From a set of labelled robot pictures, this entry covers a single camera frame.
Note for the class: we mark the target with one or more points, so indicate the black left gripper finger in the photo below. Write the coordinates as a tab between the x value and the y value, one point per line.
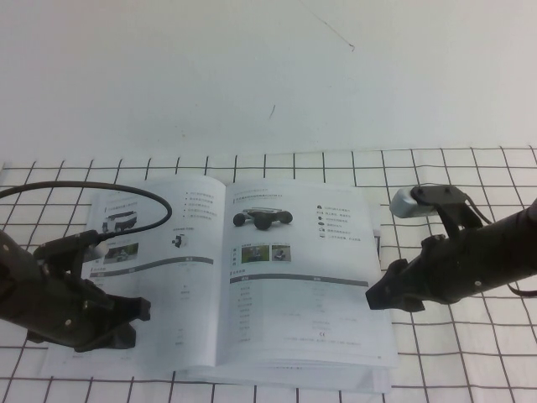
130	308
119	338

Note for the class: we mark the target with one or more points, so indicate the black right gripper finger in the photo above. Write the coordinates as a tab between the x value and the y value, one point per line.
395	272
386	298

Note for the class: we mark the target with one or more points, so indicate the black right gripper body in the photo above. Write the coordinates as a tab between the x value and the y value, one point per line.
436	273

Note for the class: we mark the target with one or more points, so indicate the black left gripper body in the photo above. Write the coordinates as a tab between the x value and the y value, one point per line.
63	310

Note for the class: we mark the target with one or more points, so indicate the white product catalogue book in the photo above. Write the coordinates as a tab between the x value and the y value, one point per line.
268	294

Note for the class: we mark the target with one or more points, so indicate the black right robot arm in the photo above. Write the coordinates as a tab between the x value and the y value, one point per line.
503	252

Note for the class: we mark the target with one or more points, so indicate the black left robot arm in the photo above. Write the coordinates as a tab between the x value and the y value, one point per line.
17	277

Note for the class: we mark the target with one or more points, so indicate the closed white brochure book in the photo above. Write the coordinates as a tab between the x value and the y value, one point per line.
377	381

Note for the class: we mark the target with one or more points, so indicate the white black-grid tablecloth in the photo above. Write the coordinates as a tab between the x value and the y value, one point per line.
461	357

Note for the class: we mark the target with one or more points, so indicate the black right camera bracket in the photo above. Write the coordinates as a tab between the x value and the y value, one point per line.
453	218

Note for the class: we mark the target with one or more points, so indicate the black camera bracket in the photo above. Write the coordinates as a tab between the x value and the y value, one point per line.
453	218
63	252

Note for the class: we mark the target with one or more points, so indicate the black left camera bracket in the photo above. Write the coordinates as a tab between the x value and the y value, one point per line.
63	252

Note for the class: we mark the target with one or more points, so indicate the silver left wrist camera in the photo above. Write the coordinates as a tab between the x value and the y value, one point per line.
100	249

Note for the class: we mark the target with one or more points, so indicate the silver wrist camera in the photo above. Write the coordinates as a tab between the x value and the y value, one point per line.
100	249
403	203

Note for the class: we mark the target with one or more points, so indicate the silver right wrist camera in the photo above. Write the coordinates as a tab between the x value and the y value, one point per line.
403	203

